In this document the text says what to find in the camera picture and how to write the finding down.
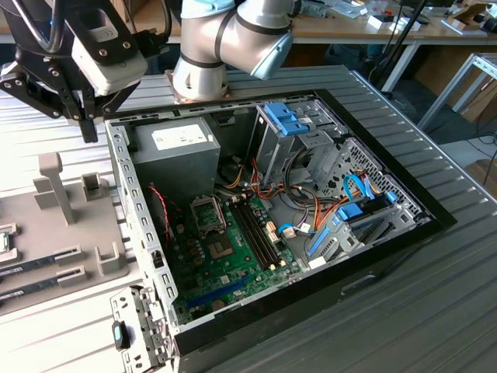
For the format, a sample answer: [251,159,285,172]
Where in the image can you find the small blue disk carrier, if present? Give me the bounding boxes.
[335,192,397,223]

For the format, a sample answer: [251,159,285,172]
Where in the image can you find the grey power supply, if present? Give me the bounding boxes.
[130,116,222,203]

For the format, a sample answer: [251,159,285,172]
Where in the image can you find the black PC case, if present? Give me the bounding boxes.
[101,88,459,373]

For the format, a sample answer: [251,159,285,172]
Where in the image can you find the white table leg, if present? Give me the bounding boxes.
[380,40,422,94]

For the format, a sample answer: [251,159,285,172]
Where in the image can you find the brown cardboard box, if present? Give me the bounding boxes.
[464,157,497,191]

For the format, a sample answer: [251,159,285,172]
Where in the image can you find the blue black slot latch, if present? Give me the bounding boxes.
[111,320,131,350]

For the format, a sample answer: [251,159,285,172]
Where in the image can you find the grey metal drive cage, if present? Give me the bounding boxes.
[248,99,342,187]

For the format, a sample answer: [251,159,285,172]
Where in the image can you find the yellow black wire bundle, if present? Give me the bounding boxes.
[223,162,249,190]

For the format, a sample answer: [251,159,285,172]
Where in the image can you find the wooden desk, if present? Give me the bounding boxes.
[289,0,497,46]
[127,0,183,44]

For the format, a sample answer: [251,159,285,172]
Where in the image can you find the grey parts rack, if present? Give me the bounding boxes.
[0,152,131,312]

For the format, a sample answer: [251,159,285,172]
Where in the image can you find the orange red wire bundle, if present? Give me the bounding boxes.
[250,157,350,234]

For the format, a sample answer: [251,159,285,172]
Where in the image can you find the blue expansion slot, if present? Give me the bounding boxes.
[185,274,252,310]

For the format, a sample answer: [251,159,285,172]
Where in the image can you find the flat cardboard boxes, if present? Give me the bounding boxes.
[460,71,497,124]

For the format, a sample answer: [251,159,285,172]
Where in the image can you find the black case fan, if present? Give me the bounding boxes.
[147,182,174,244]

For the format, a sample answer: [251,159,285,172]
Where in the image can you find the brown square base plate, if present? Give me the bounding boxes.
[165,68,235,106]

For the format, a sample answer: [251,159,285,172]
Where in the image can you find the small white box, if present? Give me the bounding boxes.
[390,17,422,33]
[367,14,393,30]

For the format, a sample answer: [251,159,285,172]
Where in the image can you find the thick black cable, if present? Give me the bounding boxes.
[9,0,67,54]

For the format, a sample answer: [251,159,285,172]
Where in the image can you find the aluminium frame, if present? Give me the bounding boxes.
[417,52,497,133]

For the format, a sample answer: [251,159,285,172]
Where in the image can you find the wire locking lever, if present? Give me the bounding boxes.
[213,194,228,231]

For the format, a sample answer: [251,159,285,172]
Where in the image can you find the large blue disk carrier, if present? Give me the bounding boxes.
[263,101,311,137]

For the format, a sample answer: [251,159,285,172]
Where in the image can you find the open cardboard packet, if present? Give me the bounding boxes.
[446,2,490,28]

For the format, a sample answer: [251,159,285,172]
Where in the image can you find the black stand pole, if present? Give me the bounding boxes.
[364,0,428,92]

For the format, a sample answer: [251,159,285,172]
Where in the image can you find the RAM stick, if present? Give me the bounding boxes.
[0,276,65,302]
[0,254,65,279]

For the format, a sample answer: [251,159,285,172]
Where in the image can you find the red black fan wire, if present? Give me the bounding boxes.
[148,185,175,244]

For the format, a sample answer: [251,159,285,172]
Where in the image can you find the black RAM slot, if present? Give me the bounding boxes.
[235,200,275,270]
[231,201,271,271]
[239,200,279,268]
[243,199,282,267]

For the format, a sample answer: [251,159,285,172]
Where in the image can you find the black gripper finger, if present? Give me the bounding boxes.
[0,61,91,144]
[88,79,141,144]

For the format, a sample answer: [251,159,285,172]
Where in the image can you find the blue SATA wire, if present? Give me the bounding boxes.
[343,173,377,202]

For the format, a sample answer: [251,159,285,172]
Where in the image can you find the CPU socket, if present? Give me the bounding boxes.
[205,232,237,262]

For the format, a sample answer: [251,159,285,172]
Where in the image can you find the blue plastic latch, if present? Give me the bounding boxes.
[308,227,331,257]

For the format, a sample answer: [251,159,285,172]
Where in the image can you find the grey perforated disk bay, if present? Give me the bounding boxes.
[302,136,433,273]

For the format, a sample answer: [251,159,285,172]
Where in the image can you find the green motherboard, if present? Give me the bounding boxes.
[170,192,308,326]

